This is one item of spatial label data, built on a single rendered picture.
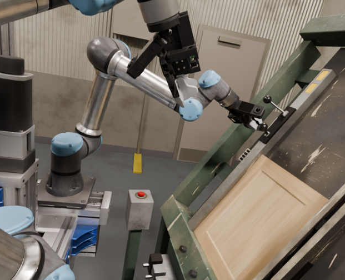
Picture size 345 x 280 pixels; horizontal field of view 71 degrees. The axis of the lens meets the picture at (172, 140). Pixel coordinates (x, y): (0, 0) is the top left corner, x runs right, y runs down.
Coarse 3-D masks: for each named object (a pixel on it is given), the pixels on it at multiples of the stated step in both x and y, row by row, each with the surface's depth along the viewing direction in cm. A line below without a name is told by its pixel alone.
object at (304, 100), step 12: (324, 84) 105; (300, 96) 108; (312, 96) 105; (300, 108) 106; (288, 120) 106; (264, 144) 108; (252, 156) 110; (240, 168) 112; (228, 180) 113; (216, 192) 115; (204, 204) 116; (216, 204) 113; (204, 216) 114; (192, 228) 114
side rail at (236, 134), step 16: (304, 48) 123; (288, 64) 125; (304, 64) 126; (272, 80) 128; (288, 80) 127; (256, 96) 131; (272, 96) 128; (240, 128) 130; (224, 144) 131; (240, 144) 134; (208, 160) 132; (224, 160) 135; (192, 176) 135; (208, 176) 136; (176, 192) 138; (192, 192) 137
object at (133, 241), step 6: (132, 234) 132; (138, 234) 134; (132, 240) 134; (138, 240) 135; (132, 246) 135; (138, 246) 137; (126, 252) 141; (132, 252) 137; (126, 258) 139; (132, 258) 139; (126, 264) 139; (132, 264) 140; (126, 270) 141; (132, 270) 142; (126, 276) 142; (132, 276) 144
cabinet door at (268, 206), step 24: (264, 168) 104; (240, 192) 107; (264, 192) 97; (288, 192) 90; (312, 192) 83; (216, 216) 109; (240, 216) 100; (264, 216) 92; (288, 216) 85; (312, 216) 78; (216, 240) 102; (240, 240) 94; (264, 240) 86; (288, 240) 80; (216, 264) 96; (240, 264) 88; (264, 264) 81
